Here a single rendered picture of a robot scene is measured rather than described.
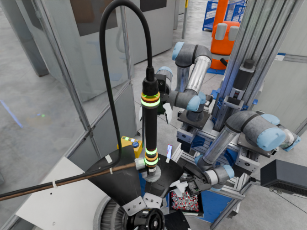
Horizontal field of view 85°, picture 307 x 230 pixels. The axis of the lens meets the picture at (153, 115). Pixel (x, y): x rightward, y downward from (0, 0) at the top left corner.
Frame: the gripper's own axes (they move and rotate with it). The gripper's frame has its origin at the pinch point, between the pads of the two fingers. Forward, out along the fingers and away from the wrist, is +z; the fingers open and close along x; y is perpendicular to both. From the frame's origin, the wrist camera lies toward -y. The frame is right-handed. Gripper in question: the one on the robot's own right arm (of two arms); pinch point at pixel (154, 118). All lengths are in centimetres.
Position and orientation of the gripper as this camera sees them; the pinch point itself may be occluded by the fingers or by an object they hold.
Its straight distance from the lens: 55.0
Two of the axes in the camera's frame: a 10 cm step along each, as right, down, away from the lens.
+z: -1.5, 6.7, -7.3
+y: 0.0, 7.4, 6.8
